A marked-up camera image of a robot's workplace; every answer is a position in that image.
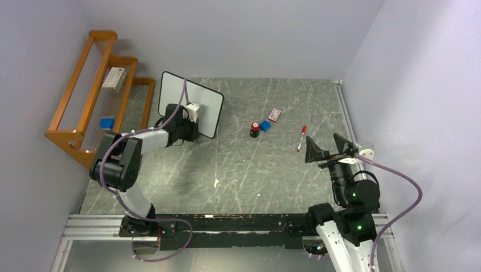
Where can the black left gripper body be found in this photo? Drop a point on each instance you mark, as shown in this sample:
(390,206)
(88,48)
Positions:
(187,128)

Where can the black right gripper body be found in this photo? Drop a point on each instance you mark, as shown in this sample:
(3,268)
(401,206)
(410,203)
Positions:
(335,159)

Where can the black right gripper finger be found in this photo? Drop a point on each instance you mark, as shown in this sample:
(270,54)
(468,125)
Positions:
(343,145)
(314,153)

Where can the white marker pen body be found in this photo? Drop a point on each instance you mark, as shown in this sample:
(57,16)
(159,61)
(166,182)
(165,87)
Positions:
(299,146)

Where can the black framed whiteboard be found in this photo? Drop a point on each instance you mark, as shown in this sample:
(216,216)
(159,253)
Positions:
(209,100)

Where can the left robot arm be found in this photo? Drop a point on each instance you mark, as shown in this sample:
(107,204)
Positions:
(118,160)

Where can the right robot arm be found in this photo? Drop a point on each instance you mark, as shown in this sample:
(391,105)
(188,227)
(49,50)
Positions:
(348,234)

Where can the blue eraser on table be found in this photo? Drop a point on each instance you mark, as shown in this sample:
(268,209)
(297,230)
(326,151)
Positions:
(265,125)

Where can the small red white box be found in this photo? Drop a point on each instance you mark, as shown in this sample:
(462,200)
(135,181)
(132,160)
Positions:
(274,115)

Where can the red black stamp bottle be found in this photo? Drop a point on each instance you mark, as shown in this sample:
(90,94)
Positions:
(254,132)

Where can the blue eraser on rack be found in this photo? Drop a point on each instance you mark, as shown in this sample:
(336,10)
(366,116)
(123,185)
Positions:
(106,123)

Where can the white red box on rack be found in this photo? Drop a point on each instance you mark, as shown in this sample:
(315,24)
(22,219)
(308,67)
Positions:
(114,79)

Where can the orange wooden tiered rack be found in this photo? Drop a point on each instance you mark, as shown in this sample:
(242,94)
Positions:
(75,127)

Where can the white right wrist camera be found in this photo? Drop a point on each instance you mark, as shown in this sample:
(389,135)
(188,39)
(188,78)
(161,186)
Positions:
(358,153)

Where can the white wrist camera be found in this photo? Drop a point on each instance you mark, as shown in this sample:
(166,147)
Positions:
(358,153)
(193,111)

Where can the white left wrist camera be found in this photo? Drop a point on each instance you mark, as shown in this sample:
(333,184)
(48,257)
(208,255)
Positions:
(193,111)

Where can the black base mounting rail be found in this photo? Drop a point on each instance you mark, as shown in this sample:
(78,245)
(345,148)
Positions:
(290,231)

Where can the aluminium frame rail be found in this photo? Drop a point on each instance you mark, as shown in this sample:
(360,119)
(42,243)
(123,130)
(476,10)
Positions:
(240,162)

